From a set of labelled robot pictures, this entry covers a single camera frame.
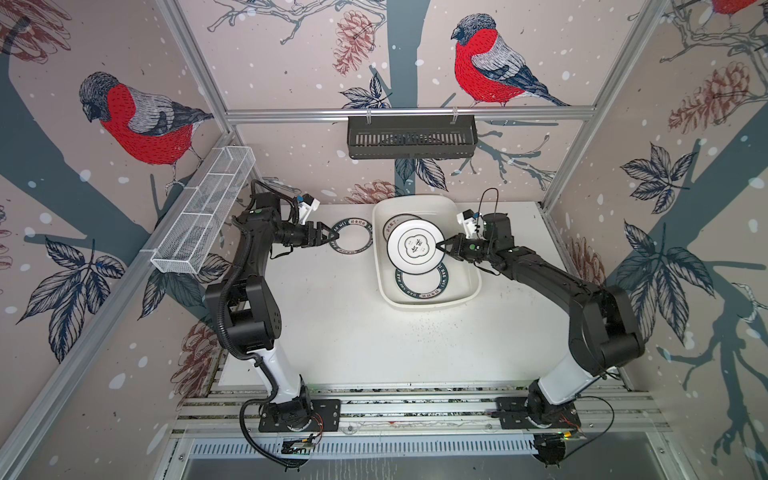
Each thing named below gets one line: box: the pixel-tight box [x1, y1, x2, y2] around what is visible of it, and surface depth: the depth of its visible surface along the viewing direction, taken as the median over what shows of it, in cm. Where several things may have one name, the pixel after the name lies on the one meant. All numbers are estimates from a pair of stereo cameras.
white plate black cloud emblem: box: [387, 218, 446, 275], surface depth 90 cm
